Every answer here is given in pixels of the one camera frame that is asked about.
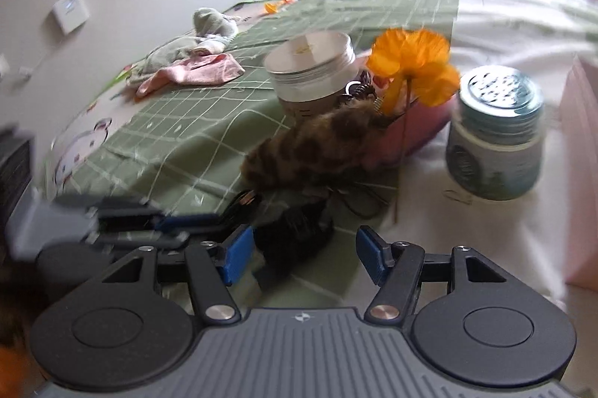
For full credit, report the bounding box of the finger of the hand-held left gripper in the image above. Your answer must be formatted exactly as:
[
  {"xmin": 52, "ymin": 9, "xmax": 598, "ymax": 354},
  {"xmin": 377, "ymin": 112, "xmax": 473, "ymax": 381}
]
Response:
[
  {"xmin": 96, "ymin": 198, "xmax": 224, "ymax": 235},
  {"xmin": 93, "ymin": 230, "xmax": 220, "ymax": 250}
]

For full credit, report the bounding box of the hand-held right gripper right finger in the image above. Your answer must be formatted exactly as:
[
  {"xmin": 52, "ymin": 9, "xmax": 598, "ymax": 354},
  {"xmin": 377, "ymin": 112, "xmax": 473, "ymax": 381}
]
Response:
[{"xmin": 356, "ymin": 226, "xmax": 508, "ymax": 327}]

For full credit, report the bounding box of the white wall outlet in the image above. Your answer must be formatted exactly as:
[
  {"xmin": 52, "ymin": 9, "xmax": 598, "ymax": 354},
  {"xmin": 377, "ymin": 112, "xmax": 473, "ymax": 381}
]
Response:
[{"xmin": 0, "ymin": 54, "xmax": 34, "ymax": 89}]

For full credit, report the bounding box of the blue lid glass jar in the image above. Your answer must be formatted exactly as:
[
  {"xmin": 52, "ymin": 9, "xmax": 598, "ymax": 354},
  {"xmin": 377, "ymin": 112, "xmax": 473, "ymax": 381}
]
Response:
[{"xmin": 445, "ymin": 66, "xmax": 546, "ymax": 202}]

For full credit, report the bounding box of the pink bowl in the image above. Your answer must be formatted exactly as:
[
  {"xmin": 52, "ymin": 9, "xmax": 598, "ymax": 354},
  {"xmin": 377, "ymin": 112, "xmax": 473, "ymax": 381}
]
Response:
[{"xmin": 327, "ymin": 52, "xmax": 459, "ymax": 169}]

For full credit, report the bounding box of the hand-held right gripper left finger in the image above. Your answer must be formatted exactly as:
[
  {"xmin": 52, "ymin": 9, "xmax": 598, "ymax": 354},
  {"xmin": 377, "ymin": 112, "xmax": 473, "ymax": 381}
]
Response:
[{"xmin": 101, "ymin": 226, "xmax": 255, "ymax": 327}]

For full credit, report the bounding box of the leopard print fuzzy scrunchie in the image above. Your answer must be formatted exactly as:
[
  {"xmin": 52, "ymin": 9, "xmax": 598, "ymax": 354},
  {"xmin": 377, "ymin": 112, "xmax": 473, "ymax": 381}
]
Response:
[{"xmin": 240, "ymin": 99, "xmax": 389, "ymax": 194}]

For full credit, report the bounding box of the black cord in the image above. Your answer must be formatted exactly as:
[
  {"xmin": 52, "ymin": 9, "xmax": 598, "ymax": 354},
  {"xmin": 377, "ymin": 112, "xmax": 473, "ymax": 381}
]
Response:
[{"xmin": 334, "ymin": 182, "xmax": 391, "ymax": 218}]

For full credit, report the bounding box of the grey rolled sock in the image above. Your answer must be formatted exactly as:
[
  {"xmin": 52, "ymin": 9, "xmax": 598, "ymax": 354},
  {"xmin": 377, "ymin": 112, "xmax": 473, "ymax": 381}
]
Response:
[{"xmin": 192, "ymin": 7, "xmax": 240, "ymax": 46}]

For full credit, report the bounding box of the green checked bedsheet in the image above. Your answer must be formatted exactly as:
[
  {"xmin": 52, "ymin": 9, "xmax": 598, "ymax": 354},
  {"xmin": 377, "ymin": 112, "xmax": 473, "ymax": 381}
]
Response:
[{"xmin": 28, "ymin": 0, "xmax": 598, "ymax": 333}]

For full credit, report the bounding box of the pink sock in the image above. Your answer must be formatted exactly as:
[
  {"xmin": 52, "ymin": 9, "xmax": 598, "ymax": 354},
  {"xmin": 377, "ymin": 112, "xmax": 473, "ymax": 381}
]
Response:
[{"xmin": 135, "ymin": 53, "xmax": 246, "ymax": 98}]

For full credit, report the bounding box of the black spiral hair tie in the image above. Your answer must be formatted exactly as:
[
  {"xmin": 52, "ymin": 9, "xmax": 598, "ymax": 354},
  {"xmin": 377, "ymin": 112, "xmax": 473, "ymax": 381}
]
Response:
[{"xmin": 343, "ymin": 72, "xmax": 385, "ymax": 114}]

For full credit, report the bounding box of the white wall control panel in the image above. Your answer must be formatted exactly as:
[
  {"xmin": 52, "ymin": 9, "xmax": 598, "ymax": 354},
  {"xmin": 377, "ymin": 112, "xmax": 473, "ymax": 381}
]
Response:
[{"xmin": 51, "ymin": 0, "xmax": 90, "ymax": 35}]

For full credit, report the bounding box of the orange artificial flower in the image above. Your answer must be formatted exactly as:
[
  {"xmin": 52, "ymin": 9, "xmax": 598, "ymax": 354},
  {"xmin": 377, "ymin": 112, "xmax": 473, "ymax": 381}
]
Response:
[{"xmin": 366, "ymin": 28, "xmax": 462, "ymax": 222}]

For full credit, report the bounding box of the pink cardboard box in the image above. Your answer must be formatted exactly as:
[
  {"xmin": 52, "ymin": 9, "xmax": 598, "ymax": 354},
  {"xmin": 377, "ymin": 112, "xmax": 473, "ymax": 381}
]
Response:
[{"xmin": 560, "ymin": 54, "xmax": 598, "ymax": 289}]

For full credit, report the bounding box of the black fuzzy cloth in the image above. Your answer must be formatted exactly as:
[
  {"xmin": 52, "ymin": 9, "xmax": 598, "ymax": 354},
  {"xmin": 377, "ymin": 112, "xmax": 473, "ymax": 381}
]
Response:
[{"xmin": 251, "ymin": 187, "xmax": 335, "ymax": 278}]

